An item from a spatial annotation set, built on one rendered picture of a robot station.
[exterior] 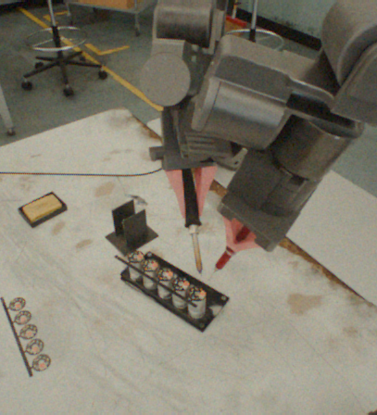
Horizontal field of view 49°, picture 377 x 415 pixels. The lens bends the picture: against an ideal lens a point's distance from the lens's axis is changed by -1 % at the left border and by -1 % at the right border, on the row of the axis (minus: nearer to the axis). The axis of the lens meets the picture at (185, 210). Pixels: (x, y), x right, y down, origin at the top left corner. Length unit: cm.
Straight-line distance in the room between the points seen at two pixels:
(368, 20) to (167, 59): 24
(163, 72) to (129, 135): 54
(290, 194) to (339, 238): 42
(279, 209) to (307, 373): 29
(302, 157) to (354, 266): 43
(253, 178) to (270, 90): 9
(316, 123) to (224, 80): 8
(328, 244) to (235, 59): 51
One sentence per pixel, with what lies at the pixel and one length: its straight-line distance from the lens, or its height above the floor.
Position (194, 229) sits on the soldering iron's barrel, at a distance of 57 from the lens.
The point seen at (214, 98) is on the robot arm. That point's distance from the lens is 30.
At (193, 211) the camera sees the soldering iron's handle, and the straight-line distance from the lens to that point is 58.
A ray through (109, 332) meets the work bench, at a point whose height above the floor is 75.
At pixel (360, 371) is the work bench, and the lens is 63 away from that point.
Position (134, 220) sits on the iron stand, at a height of 80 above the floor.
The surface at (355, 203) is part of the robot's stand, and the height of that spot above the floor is 75.
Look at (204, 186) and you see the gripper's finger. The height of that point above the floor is 93.
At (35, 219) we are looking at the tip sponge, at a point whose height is 76.
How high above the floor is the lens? 128
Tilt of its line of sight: 43 degrees down
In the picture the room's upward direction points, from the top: straight up
